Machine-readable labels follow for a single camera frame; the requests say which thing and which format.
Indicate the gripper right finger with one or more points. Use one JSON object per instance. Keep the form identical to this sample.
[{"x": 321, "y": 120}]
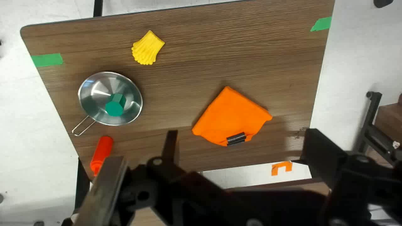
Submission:
[{"x": 326, "y": 153}]

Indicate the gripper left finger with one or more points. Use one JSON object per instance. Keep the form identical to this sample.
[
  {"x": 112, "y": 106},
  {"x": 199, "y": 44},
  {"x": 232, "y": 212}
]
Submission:
[{"x": 103, "y": 191}]

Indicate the orange plastic cylinder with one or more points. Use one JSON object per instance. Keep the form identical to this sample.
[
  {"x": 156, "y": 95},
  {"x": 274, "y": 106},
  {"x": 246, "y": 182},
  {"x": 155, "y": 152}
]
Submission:
[{"x": 102, "y": 150}]

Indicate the orange tape mark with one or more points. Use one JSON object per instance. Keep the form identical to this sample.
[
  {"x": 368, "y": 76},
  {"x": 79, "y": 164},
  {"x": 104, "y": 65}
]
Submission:
[{"x": 281, "y": 168}]

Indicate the green hexagonal block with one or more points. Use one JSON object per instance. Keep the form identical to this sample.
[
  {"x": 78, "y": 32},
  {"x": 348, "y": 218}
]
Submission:
[{"x": 115, "y": 105}]

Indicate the black binder clip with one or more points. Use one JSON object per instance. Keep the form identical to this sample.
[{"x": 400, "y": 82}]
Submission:
[{"x": 236, "y": 138}]

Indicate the orange folded cloth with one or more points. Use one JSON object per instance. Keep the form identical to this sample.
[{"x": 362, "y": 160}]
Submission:
[{"x": 230, "y": 116}]

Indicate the green tape strip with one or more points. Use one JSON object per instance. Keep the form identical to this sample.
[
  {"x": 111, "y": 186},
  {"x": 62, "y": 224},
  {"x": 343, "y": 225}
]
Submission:
[
  {"x": 321, "y": 24},
  {"x": 47, "y": 59}
]

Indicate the yellow ridged toy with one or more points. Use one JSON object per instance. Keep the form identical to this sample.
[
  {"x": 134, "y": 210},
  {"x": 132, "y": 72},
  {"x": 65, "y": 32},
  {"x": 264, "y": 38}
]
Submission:
[{"x": 146, "y": 48}]

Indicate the black metal frame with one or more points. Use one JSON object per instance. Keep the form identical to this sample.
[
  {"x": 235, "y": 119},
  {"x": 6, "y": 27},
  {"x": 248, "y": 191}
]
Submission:
[{"x": 372, "y": 125}]

